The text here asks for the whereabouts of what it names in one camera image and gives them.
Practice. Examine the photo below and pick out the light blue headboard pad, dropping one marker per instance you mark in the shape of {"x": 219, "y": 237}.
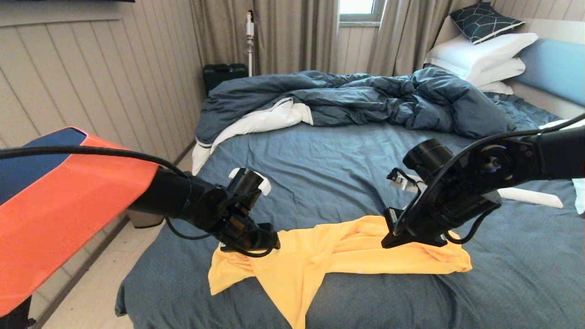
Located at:
{"x": 560, "y": 71}

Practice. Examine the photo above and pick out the dark green hard case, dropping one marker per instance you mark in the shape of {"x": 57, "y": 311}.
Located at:
{"x": 224, "y": 74}

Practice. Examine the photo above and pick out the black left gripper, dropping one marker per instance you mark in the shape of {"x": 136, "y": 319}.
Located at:
{"x": 240, "y": 226}

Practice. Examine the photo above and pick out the dark patterned cushion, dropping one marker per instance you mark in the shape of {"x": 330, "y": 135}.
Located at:
{"x": 484, "y": 22}

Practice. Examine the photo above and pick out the dark wall television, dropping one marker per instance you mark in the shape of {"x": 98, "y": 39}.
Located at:
{"x": 68, "y": 1}

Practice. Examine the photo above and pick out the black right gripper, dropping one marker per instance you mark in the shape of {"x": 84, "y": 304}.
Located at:
{"x": 452, "y": 205}

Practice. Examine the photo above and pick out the bed with blue sheet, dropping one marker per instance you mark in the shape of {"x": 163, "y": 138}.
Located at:
{"x": 343, "y": 160}

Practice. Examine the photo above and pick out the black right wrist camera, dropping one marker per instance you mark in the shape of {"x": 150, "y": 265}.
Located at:
{"x": 427, "y": 157}

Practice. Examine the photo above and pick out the dark blue duvet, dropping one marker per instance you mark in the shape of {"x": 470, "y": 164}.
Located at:
{"x": 365, "y": 93}

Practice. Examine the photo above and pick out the beige window curtain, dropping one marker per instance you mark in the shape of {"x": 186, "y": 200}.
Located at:
{"x": 292, "y": 34}
{"x": 402, "y": 34}

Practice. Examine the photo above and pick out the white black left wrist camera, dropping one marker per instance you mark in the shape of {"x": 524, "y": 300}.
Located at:
{"x": 250, "y": 183}

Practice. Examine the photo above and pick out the yellow polo shirt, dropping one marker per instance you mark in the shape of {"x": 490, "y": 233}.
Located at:
{"x": 320, "y": 260}

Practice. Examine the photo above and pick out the white remote control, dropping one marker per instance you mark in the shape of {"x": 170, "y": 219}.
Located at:
{"x": 534, "y": 197}

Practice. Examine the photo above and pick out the white pillow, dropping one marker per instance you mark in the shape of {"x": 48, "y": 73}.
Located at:
{"x": 500, "y": 71}
{"x": 475, "y": 52}
{"x": 497, "y": 88}
{"x": 580, "y": 196}

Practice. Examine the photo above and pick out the white stick vacuum cleaner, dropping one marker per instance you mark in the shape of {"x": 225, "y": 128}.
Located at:
{"x": 250, "y": 29}

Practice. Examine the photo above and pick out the grey framed window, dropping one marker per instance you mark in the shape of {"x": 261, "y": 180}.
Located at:
{"x": 358, "y": 7}

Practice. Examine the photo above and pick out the beige trash bin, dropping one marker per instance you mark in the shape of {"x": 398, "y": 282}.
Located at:
{"x": 146, "y": 221}

